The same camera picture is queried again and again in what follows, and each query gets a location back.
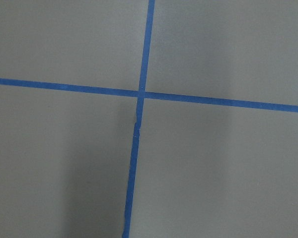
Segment blue tape line lengthwise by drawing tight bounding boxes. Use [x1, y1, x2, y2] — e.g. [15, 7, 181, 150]
[121, 0, 155, 238]

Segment blue tape line crosswise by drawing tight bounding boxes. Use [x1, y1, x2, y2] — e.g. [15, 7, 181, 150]
[0, 78, 298, 113]

